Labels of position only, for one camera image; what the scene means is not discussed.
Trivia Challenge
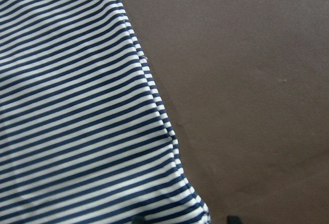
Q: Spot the blue white striped polo shirt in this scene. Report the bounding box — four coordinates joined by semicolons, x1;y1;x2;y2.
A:
1;0;210;223

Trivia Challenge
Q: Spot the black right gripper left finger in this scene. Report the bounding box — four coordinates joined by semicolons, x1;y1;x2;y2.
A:
131;216;145;224

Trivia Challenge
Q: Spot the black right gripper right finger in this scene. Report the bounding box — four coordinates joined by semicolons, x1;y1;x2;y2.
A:
227;215;242;224

